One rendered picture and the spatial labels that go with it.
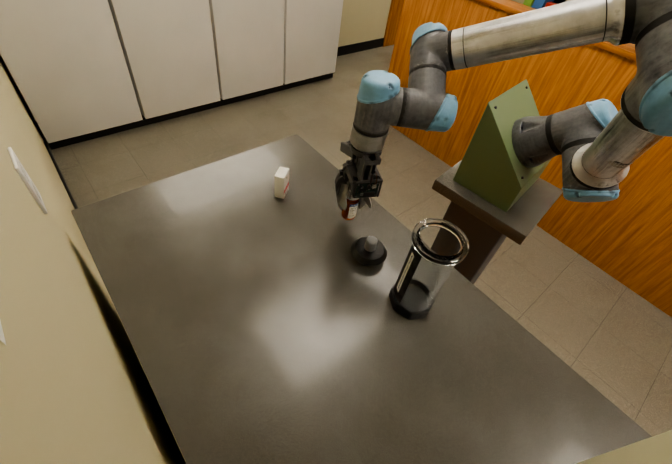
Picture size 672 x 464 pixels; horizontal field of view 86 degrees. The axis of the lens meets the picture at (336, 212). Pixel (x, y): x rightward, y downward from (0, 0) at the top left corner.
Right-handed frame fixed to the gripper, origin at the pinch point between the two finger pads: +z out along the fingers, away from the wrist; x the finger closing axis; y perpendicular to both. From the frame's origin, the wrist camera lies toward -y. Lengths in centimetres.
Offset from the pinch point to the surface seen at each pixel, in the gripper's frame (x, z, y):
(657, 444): 11, -27, 63
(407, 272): 4.4, -5.4, 26.3
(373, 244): 2.5, 1.4, 13.1
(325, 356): -13.3, 7.8, 35.1
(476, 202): 43.2, 7.8, -3.8
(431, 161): 120, 102, -140
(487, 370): 19.3, 7.7, 44.0
